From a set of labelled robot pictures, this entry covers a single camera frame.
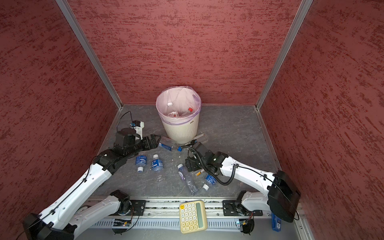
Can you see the clear bottle green band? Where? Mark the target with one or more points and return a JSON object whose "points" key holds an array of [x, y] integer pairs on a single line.
{"points": [[202, 138]]}

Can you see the small bottle blue label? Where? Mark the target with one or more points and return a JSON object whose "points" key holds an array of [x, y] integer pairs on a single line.
{"points": [[209, 182], [141, 162], [157, 164]]}

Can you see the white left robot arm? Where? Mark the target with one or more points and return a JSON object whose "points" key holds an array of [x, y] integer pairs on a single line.
{"points": [[63, 220]]}

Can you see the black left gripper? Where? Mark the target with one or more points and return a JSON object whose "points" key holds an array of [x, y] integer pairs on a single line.
{"points": [[154, 144]]}

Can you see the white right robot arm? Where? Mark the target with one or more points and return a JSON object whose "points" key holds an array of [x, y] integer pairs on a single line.
{"points": [[280, 194]]}

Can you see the aluminium corner post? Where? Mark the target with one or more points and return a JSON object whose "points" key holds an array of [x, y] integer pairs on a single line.
{"points": [[81, 36], [290, 37]]}

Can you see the aluminium corner post right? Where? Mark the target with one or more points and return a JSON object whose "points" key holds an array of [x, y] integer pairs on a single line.
{"points": [[290, 37]]}

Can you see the clear bottle white cap red label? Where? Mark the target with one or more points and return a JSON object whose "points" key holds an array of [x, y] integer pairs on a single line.
{"points": [[173, 110]]}

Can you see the pink bin liner bag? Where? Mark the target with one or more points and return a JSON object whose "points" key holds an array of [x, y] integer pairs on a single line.
{"points": [[186, 97]]}

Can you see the clear bottle blue cap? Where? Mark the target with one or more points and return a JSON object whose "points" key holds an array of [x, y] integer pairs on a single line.
{"points": [[169, 145]]}

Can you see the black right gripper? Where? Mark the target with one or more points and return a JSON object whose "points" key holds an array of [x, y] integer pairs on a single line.
{"points": [[191, 161]]}

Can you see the aluminium corner post left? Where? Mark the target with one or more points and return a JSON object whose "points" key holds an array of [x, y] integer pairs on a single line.
{"points": [[81, 36]]}

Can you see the blue battery pack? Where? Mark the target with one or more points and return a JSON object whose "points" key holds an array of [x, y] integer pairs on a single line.
{"points": [[276, 223]]}

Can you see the yellow calculator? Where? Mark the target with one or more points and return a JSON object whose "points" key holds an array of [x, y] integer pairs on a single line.
{"points": [[193, 217]]}

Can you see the clear bottle orange label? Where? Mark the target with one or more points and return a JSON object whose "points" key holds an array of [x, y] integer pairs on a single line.
{"points": [[200, 172]]}

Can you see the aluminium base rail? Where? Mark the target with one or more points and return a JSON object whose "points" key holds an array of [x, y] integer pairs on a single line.
{"points": [[163, 213]]}

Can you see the tall clear bottle purple label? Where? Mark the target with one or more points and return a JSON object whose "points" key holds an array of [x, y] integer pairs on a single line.
{"points": [[188, 179]]}

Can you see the cream ribbed waste bin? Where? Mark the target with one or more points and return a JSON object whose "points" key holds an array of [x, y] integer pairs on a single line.
{"points": [[183, 134]]}

